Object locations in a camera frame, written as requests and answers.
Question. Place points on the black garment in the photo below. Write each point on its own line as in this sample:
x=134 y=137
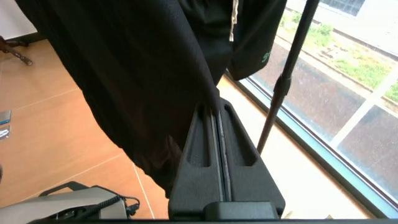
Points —
x=124 y=77

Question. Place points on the black clothes rack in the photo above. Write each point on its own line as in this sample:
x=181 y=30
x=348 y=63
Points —
x=284 y=84

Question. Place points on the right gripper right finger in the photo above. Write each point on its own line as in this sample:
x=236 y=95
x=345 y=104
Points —
x=258 y=186

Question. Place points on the window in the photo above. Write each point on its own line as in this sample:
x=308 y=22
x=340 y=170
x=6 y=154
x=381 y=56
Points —
x=342 y=93

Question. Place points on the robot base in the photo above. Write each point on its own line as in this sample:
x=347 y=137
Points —
x=46 y=205

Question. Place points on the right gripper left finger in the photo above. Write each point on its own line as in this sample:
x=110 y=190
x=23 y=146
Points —
x=192 y=183

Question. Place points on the black shorts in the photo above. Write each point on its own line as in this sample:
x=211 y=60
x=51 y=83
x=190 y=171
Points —
x=248 y=37

